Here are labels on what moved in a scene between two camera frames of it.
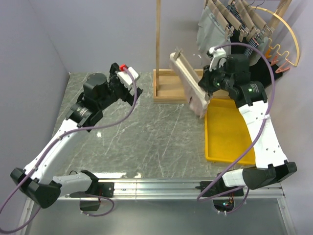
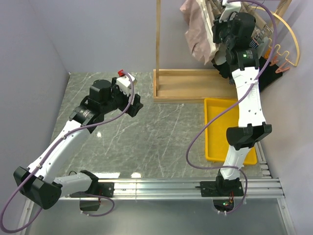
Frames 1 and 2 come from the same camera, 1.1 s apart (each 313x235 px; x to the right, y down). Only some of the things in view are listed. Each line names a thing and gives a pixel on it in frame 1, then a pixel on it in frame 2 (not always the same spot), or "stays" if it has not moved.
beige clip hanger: (177, 57) -> (211, 10)
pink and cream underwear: (197, 99) -> (199, 33)
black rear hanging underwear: (260, 72) stays
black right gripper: (205, 82) -> (217, 25)
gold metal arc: (275, 13) stays
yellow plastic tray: (227, 136) stays
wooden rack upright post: (158, 50) stays
